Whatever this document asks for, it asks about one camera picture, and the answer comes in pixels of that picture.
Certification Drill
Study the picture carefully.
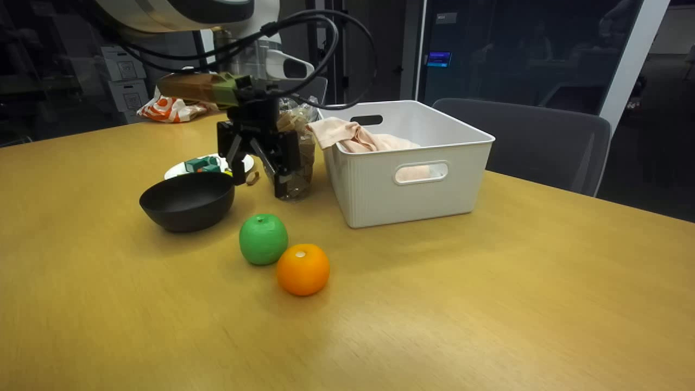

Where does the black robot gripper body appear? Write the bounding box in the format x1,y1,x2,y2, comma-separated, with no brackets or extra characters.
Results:
218,80,280,157

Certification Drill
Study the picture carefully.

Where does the black bowl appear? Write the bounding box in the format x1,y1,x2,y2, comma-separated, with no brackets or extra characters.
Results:
138,171,235,232

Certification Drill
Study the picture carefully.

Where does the green toy apple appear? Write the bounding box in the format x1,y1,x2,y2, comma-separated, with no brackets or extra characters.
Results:
239,213,289,266

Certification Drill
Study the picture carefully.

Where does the orange toy fruit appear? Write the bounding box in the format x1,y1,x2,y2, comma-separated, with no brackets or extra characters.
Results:
275,244,329,297

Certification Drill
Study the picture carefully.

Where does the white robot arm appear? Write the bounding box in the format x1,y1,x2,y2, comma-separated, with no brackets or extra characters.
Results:
81,0,306,200

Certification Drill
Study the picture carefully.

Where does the white paper plate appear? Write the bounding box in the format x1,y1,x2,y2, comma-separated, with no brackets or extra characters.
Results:
163,152,258,182

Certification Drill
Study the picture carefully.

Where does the large green block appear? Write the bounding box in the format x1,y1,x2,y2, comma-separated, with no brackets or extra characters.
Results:
184,157,222,175

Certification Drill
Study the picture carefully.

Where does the clear bag of snacks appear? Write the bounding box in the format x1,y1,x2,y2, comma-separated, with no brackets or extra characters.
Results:
275,99,320,200

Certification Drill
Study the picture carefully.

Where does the orange white plastic bag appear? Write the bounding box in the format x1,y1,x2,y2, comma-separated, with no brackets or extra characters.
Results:
136,92,219,124

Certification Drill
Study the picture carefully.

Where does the white plastic bin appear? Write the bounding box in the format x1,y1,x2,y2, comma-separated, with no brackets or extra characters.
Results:
320,101,496,229

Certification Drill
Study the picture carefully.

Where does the grey office chair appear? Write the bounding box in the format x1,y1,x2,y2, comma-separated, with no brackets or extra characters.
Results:
435,99,611,195

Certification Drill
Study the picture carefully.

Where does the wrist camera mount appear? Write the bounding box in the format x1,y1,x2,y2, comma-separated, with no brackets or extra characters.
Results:
158,72,252,107

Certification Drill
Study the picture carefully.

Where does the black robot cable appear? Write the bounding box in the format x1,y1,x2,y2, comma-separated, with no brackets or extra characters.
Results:
106,6,383,116

